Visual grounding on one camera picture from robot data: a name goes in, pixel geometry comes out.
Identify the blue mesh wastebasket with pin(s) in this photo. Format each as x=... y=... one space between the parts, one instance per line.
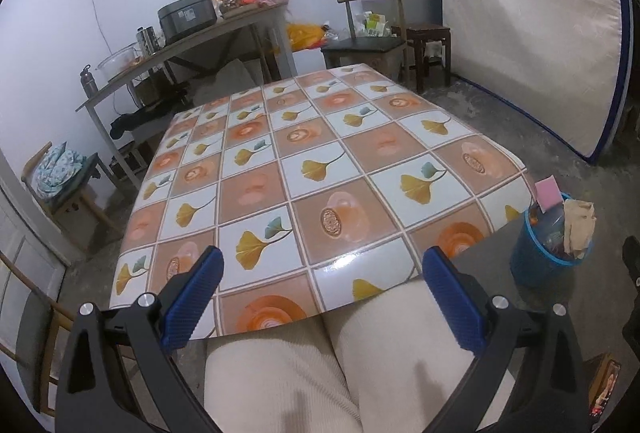
x=535 y=258

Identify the floral cloth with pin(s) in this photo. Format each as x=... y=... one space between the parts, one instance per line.
x=55 y=170

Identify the white sack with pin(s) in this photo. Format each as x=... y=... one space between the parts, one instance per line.
x=225 y=80

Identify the metal water bottle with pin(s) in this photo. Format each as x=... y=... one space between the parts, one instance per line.
x=89 y=83

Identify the clear red-printed plastic wrapper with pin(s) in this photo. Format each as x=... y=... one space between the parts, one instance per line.
x=552 y=225

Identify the black cloth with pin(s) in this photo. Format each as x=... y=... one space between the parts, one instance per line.
x=135 y=120

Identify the yellow plastic bag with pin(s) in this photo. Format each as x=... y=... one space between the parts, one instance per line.
x=305 y=35

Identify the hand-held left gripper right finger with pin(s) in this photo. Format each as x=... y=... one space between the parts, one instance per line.
x=455 y=298

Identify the person's legs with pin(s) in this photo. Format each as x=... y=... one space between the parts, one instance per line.
x=280 y=378

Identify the white mattress with blue edge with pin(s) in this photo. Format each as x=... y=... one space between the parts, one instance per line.
x=525 y=13

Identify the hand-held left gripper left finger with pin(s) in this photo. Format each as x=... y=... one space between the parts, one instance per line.
x=192 y=298

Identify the grey side table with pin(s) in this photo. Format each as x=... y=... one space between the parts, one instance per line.
x=200 y=40

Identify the brown printed packet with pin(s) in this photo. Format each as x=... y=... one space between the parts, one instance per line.
x=605 y=383

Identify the white paper packets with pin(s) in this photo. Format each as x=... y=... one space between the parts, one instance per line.
x=375 y=24

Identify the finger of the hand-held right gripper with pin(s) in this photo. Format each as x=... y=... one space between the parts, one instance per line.
x=632 y=330
x=632 y=258

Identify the white panelled door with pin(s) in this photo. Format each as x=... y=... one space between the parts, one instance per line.
x=25 y=238

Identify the cardboard box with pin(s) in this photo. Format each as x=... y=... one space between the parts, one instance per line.
x=387 y=60
x=150 y=90

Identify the beige rag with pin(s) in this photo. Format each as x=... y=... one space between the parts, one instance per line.
x=577 y=223

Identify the steel cup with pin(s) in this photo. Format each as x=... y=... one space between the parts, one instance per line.
x=147 y=40

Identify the pink sponge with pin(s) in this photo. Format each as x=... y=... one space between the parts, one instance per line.
x=547 y=195

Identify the dark wooden stool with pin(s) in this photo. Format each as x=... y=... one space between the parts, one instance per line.
x=425 y=32

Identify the glass bowl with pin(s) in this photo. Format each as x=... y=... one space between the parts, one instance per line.
x=120 y=60

